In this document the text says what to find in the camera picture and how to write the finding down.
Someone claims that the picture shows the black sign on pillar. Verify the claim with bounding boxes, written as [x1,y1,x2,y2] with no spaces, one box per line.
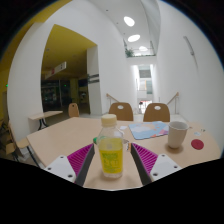
[88,73,100,84]

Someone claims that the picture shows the flat round red coaster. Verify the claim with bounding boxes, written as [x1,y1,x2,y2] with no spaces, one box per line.
[190,138,205,151]

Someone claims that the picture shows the green potted plant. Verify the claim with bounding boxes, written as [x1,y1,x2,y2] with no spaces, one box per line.
[124,48,135,58]

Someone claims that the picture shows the dark shelf unit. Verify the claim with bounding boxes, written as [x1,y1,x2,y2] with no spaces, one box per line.
[41,79,71,112]

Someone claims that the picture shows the colourful printed mouse pad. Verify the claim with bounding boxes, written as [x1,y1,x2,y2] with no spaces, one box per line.
[128,121,170,141]

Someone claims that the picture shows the beige ceramic mug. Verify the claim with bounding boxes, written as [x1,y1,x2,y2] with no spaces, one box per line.
[167,120,192,150]

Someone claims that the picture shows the light wooden side table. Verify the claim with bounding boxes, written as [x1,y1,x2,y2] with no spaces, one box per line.
[27,110,64,131]

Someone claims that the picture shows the wooden chair with oval hole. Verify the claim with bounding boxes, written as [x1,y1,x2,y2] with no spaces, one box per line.
[108,101,135,122]
[142,102,171,123]

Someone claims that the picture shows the red and white hanging sign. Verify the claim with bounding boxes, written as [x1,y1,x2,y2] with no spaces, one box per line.
[44,61,68,80]

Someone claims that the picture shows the clear bottle with yellow label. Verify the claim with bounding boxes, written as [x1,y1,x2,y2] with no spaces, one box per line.
[96,113,126,179]

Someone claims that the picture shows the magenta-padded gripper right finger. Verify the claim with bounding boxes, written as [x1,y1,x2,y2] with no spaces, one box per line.
[129,142,183,187]

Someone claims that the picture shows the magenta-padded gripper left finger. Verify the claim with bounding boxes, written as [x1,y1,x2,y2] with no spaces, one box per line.
[43,143,96,188]

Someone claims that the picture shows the group of round ceiling lights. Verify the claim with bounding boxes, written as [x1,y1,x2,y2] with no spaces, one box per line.
[123,15,149,53]

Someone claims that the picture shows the small wooden chair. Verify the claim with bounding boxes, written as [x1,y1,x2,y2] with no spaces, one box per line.
[67,102,80,118]

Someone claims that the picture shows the long grey wall lamp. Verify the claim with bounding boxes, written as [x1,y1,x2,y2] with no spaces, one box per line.
[182,35,196,57]

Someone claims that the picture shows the wooden chair with metal legs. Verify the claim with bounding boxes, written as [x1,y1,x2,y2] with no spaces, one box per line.
[4,121,38,164]

